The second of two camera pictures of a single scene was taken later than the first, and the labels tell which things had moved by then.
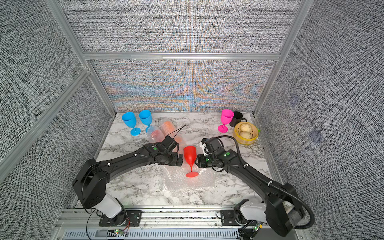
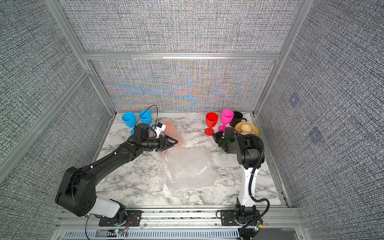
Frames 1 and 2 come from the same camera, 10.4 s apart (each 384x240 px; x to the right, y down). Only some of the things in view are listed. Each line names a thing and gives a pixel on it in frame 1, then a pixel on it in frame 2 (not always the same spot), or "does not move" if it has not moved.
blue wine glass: x=129 y=119 does not move
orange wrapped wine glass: x=168 y=129 does not move
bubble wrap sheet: x=174 y=178 does not move
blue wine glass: x=146 y=118 does not move
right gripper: x=201 y=163 to x=216 y=135
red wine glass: x=190 y=153 to x=211 y=119
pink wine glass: x=226 y=116 does not move
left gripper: x=176 y=162 to x=163 y=142
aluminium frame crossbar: x=182 y=56 does not move
